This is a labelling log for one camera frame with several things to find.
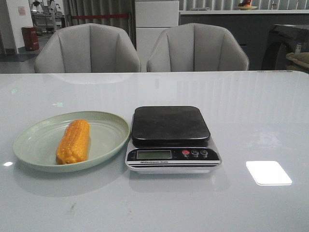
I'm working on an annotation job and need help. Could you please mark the orange corn cob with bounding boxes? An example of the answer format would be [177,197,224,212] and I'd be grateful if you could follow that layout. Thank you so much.
[56,119,90,165]

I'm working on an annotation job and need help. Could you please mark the black silver kitchen scale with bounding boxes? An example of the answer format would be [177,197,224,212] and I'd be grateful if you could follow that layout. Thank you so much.
[125,106,222,174]

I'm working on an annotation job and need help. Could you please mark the right grey upholstered chair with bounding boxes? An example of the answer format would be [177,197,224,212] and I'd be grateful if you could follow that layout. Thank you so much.
[146,23,249,73]

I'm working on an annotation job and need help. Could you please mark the grey upholstered chair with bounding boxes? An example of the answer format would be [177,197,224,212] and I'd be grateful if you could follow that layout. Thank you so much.
[34,23,141,73]
[146,23,249,73]

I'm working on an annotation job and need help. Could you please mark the pale green round plate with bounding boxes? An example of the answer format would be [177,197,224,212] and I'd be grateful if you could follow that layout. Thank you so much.
[13,111,130,173]

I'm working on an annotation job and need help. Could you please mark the left grey upholstered chair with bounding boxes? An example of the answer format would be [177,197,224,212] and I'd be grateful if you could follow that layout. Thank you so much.
[34,23,141,73]

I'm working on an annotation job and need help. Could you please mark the white cabinet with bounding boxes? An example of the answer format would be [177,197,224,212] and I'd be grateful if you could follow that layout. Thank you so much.
[134,0,179,72]

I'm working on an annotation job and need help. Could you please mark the red barrier belt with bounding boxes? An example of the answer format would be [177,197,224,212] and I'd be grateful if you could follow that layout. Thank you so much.
[71,13,129,20]

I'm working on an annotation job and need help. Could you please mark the grey white-topped counter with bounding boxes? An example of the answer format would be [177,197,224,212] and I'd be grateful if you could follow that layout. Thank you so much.
[180,9,309,70]

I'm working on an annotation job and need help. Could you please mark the fruit bowl on counter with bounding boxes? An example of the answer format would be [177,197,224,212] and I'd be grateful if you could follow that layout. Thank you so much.
[236,0,257,10]

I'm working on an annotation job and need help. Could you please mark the red trash bin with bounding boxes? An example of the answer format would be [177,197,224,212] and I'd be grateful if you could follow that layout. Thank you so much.
[22,27,39,51]

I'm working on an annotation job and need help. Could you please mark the dark appliance at right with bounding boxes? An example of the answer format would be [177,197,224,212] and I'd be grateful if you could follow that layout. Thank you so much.
[261,24,309,70]

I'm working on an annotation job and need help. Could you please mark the olive cushion at right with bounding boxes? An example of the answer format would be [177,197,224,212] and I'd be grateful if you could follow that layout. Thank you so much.
[286,52,309,73]

